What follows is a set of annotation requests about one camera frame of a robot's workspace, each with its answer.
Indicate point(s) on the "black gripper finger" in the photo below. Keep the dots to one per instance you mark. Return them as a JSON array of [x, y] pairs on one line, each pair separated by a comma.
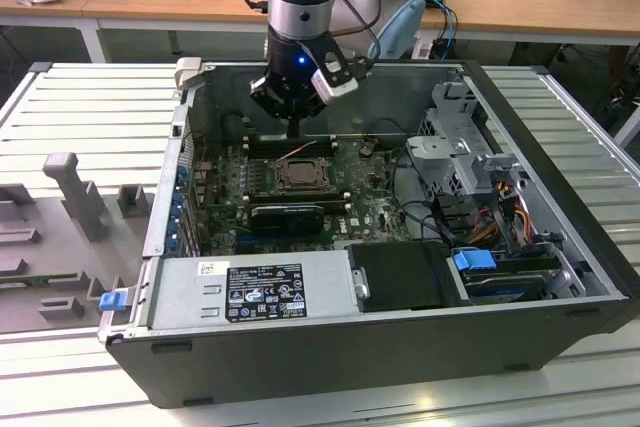
[[265, 94], [299, 129]]

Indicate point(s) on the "silver CPU plate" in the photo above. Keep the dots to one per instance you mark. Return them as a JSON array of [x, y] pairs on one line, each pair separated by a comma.
[[302, 172]]

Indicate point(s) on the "black RAM slot row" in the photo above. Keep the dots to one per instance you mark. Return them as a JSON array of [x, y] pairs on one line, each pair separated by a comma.
[[265, 147], [300, 196]]

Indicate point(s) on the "CPU socket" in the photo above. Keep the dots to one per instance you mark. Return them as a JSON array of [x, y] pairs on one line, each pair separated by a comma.
[[276, 186]]

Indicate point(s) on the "blue slot clip strip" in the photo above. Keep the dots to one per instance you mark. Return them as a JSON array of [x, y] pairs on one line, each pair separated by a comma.
[[175, 227]]

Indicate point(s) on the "grey case release latch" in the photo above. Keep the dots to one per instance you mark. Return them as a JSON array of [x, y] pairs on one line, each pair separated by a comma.
[[189, 72]]

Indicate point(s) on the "black graphics card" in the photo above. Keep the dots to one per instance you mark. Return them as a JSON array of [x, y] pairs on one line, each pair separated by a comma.
[[287, 219]]

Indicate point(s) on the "green motherboard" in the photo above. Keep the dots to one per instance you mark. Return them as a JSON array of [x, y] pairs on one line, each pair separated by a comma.
[[370, 217]]

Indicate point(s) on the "grey metal drive cage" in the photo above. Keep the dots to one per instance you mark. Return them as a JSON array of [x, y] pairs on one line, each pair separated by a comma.
[[450, 157]]

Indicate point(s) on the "black plastic shroud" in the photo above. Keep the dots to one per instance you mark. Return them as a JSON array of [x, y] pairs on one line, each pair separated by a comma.
[[400, 272]]

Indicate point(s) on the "grey power supply unit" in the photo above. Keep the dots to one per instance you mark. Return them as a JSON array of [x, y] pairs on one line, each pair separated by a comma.
[[180, 292]]

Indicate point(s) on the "hard disk in blue carrier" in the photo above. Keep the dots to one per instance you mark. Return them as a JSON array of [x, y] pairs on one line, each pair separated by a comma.
[[472, 262]]

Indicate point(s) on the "black open PC case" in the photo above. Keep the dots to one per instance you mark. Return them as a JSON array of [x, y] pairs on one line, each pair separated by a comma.
[[300, 362]]

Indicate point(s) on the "blue plastic case latch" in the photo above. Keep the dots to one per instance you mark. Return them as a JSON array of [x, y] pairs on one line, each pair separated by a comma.
[[112, 301]]

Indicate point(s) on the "grey parts rack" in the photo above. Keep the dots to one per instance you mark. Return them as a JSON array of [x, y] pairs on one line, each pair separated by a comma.
[[50, 247]]

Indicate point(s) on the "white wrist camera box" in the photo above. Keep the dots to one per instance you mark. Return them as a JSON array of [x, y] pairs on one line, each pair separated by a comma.
[[332, 84]]

